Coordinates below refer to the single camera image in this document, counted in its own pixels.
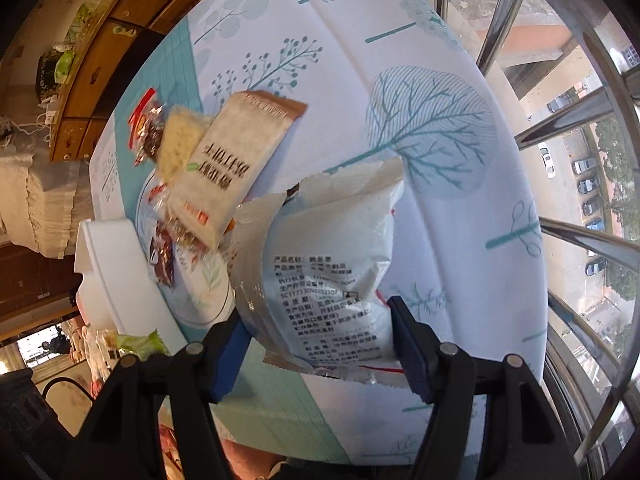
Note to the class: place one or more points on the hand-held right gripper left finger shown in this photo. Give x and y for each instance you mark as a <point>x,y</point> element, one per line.
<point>227,360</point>

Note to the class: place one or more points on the clear packet of yellow crackers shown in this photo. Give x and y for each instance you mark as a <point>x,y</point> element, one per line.
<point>177,140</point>

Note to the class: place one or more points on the green tissue pack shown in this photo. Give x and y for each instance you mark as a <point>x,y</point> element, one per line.
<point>64,65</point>

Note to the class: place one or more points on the row of parked cars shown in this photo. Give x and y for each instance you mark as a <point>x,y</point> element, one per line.
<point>582,165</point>

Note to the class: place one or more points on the white lace cover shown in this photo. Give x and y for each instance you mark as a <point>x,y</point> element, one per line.
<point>40,200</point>

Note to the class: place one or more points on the white plastic storage bin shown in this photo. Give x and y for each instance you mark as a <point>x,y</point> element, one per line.
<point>115,270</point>

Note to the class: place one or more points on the wooden desk with drawers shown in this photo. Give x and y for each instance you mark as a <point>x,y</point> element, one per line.
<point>100,60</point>

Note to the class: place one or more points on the dark brown snack packet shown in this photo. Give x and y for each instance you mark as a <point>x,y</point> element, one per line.
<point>162,255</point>

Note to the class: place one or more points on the black patterned bag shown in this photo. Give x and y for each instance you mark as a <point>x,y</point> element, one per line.
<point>49,72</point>

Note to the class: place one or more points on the white snack packet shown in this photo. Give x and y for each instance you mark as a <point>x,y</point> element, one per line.
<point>325,260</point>

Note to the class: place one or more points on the beige cracker packet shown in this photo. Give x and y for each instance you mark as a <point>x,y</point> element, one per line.
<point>225,160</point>

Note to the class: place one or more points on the green leaf print card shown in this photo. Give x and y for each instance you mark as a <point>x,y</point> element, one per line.
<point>85,17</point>

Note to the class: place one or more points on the tree print tablecloth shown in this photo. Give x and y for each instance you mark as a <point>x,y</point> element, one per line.
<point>350,60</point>

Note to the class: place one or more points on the metal window grille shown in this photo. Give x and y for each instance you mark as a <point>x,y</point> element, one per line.
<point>565,120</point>

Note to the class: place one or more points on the white power strip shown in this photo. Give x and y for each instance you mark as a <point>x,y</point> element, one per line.
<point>50,112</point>

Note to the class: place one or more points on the green snack packet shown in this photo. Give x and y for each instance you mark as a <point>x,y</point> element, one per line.
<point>137,345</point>

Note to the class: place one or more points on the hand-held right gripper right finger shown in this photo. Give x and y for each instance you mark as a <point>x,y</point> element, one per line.
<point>410,355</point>

